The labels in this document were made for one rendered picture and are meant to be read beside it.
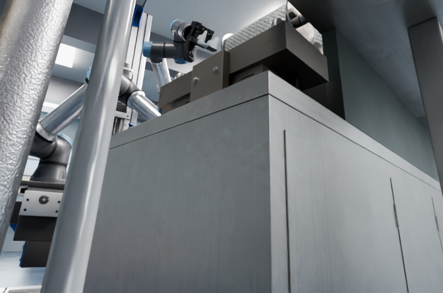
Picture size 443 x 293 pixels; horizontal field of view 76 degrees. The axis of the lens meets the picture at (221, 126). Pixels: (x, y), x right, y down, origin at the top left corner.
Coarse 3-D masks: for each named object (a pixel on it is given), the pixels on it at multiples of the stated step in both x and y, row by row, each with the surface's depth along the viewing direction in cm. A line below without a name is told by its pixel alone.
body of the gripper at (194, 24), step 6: (192, 24) 119; (198, 24) 115; (186, 30) 119; (192, 30) 114; (198, 30) 113; (204, 30) 112; (210, 30) 114; (186, 36) 121; (192, 36) 113; (210, 36) 115; (192, 42) 113; (204, 42) 115
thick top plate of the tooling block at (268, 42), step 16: (272, 32) 52; (288, 32) 50; (240, 48) 57; (256, 48) 54; (272, 48) 51; (288, 48) 49; (304, 48) 53; (240, 64) 56; (256, 64) 53; (272, 64) 53; (288, 64) 53; (304, 64) 53; (320, 64) 57; (176, 80) 72; (304, 80) 58; (320, 80) 58; (160, 96) 76; (176, 96) 70
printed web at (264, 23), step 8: (280, 8) 81; (264, 16) 85; (272, 16) 82; (280, 16) 79; (256, 24) 86; (264, 24) 83; (240, 32) 91; (248, 32) 88; (256, 32) 85; (232, 40) 92; (240, 40) 89; (320, 40) 96
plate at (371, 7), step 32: (288, 0) 60; (320, 0) 60; (352, 0) 60; (384, 0) 59; (416, 0) 59; (320, 32) 70; (352, 32) 69; (384, 32) 69; (384, 64) 82; (416, 96) 100
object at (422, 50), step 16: (416, 32) 65; (432, 32) 63; (416, 48) 64; (432, 48) 62; (416, 64) 63; (432, 64) 61; (432, 80) 60; (432, 96) 60; (432, 112) 59; (432, 128) 58; (432, 144) 57
